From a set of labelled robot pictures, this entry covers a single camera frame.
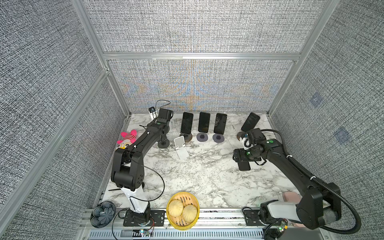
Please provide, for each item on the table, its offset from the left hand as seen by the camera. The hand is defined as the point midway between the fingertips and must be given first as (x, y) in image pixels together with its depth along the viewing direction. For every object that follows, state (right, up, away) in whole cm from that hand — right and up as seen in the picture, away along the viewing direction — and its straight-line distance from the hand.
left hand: (158, 124), depth 93 cm
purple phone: (+29, +3, +3) cm, 29 cm away
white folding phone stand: (+14, -16, +3) cm, 21 cm away
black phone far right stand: (+59, +1, +3) cm, 59 cm away
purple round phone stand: (+28, -9, +13) cm, 33 cm away
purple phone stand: (+40, -10, +13) cm, 43 cm away
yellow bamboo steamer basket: (+18, -39, -15) cm, 46 cm away
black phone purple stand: (+39, 0, +4) cm, 40 cm away
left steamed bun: (+13, -41, -21) cm, 48 cm away
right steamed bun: (+20, -42, -24) cm, 52 cm away
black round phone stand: (+2, -13, +7) cm, 15 cm away
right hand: (+49, -18, -9) cm, 53 cm away
